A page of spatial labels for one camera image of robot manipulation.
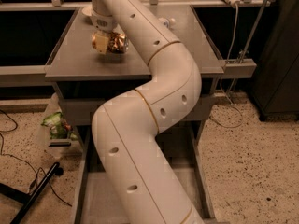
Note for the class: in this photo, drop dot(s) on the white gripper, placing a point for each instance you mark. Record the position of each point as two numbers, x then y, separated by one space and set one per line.
104 22

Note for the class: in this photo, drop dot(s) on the crushed orange soda can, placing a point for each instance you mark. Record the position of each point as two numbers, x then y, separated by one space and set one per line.
118 43

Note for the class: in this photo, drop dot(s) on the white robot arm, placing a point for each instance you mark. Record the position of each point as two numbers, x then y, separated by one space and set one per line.
125 127

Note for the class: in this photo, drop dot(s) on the grey drawer cabinet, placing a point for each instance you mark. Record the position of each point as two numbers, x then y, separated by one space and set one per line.
139 117

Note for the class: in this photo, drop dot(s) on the open grey middle drawer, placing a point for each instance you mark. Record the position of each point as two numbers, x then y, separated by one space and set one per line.
96 202

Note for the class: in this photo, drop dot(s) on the white ceramic bowl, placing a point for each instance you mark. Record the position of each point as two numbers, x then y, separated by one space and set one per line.
87 11

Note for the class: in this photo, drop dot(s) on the clear plastic water bottle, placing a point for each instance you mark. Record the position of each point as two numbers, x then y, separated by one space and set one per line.
168 22

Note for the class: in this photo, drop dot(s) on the green snack bag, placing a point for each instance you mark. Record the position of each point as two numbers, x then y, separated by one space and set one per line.
59 128

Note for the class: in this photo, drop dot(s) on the clear plastic bin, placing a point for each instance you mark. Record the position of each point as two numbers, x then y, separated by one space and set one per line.
56 147

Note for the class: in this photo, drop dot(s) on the slanted metal rod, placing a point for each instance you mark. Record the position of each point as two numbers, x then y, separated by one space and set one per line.
232 67

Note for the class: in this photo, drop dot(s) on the black metal stand leg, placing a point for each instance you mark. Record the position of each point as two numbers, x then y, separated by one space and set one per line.
27 200

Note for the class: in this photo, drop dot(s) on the dark cabinet at right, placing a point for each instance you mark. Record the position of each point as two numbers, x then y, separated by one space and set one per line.
275 85

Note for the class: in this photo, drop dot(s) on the grey metal rail frame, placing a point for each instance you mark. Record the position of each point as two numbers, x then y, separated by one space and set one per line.
23 72

